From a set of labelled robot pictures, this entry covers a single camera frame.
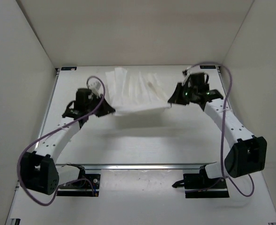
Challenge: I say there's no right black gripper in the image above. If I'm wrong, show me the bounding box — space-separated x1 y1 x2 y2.
169 83 197 106

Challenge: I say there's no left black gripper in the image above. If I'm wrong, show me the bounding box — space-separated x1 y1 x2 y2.
87 92 115 116

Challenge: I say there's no white pleated skirt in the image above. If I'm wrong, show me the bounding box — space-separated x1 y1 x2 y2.
106 67 171 117

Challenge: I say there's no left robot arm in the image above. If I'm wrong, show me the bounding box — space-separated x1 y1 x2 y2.
19 88 115 195

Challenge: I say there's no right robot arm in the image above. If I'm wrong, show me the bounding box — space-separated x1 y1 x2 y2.
168 72 267 188

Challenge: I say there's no right blue table label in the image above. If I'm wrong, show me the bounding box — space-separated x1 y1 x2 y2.
199 65 216 69

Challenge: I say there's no blue table label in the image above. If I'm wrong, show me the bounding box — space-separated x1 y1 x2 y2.
61 67 77 71
199 65 216 69

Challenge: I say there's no left blue table label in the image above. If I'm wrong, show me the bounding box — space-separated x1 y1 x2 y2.
61 67 77 71

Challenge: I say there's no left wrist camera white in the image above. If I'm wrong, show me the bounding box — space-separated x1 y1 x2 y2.
87 81 102 97

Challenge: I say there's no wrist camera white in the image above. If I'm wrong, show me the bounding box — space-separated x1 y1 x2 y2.
182 67 192 86
87 81 102 97

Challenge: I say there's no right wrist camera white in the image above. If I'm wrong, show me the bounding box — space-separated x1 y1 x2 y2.
182 67 192 86

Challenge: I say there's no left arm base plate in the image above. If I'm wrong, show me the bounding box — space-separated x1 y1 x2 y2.
57 163 100 197

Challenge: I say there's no aluminium table front rail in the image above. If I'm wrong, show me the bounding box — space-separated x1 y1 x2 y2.
55 163 214 171

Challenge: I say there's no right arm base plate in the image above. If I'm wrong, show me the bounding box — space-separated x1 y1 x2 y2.
172 165 230 199

